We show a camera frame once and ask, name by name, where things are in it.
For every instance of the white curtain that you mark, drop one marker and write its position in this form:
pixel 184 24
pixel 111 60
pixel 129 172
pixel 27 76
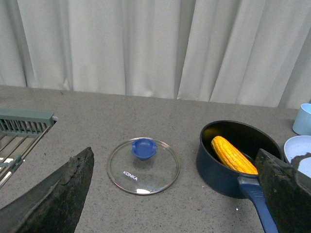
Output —
pixel 255 52

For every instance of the glass lid blue knob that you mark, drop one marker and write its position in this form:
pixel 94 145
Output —
pixel 143 166

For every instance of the light blue plate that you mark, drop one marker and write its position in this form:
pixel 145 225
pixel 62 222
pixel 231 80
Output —
pixel 298 153

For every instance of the dark blue saucepan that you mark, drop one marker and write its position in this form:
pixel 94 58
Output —
pixel 226 181

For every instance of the light blue cup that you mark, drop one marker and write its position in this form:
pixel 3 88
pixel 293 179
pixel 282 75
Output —
pixel 302 123

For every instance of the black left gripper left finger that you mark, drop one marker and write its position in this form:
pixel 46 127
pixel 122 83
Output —
pixel 55 204

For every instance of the yellow corn cob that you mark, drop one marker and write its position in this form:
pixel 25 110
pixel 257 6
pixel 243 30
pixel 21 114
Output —
pixel 231 156

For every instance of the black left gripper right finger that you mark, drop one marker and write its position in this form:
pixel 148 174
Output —
pixel 287 193

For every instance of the green dish rack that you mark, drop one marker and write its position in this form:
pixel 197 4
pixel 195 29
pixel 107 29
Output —
pixel 20 131

